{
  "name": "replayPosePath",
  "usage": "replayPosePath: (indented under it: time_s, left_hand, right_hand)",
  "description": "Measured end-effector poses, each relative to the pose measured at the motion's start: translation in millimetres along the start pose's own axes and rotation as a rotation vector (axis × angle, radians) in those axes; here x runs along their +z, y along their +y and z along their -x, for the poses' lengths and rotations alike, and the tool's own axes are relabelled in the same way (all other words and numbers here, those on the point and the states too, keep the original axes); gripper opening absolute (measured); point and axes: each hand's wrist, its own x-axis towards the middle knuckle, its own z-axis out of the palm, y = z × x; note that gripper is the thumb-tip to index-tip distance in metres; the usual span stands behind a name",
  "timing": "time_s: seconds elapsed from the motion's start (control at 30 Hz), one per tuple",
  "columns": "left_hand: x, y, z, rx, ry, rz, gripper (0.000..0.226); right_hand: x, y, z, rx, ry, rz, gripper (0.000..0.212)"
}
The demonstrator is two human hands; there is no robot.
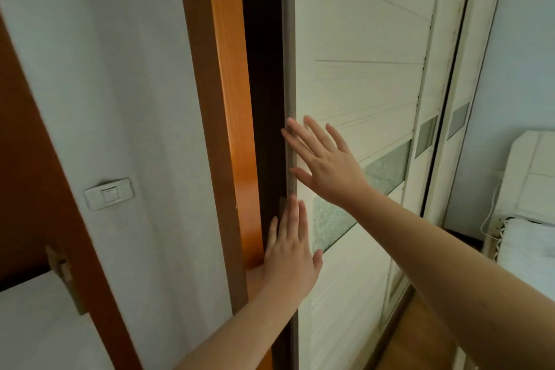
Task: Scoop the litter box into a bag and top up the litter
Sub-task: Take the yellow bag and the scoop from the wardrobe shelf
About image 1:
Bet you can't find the person's right hand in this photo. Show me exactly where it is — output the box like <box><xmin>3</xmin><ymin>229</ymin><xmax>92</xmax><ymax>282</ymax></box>
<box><xmin>280</xmin><ymin>115</ymin><xmax>372</xmax><ymax>210</ymax></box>

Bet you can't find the person's left hand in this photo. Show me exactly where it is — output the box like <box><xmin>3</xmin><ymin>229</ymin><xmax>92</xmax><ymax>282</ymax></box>
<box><xmin>259</xmin><ymin>194</ymin><xmax>324</xmax><ymax>304</ymax></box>

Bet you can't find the white wardrobe sliding door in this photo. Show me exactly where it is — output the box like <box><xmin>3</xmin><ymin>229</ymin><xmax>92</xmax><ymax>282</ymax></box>
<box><xmin>381</xmin><ymin>0</ymin><xmax>478</xmax><ymax>327</ymax></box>
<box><xmin>280</xmin><ymin>0</ymin><xmax>447</xmax><ymax>370</ymax></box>

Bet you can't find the person's right forearm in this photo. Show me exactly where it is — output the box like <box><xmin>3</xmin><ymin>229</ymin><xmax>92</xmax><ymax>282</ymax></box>
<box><xmin>346</xmin><ymin>185</ymin><xmax>555</xmax><ymax>370</ymax></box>

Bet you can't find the person's left forearm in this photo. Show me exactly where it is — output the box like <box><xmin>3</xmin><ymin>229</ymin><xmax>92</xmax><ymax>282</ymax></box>
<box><xmin>173</xmin><ymin>272</ymin><xmax>304</xmax><ymax>370</ymax></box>

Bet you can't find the wooden wardrobe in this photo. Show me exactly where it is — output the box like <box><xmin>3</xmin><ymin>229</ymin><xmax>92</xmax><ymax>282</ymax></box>
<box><xmin>175</xmin><ymin>0</ymin><xmax>289</xmax><ymax>370</ymax></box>

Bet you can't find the metal door strike plate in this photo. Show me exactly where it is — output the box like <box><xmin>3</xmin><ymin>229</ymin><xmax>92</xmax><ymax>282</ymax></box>
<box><xmin>45</xmin><ymin>245</ymin><xmax>88</xmax><ymax>316</ymax></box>

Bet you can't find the white cable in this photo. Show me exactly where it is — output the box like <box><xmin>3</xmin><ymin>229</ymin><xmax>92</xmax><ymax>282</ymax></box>
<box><xmin>480</xmin><ymin>185</ymin><xmax>508</xmax><ymax>249</ymax></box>

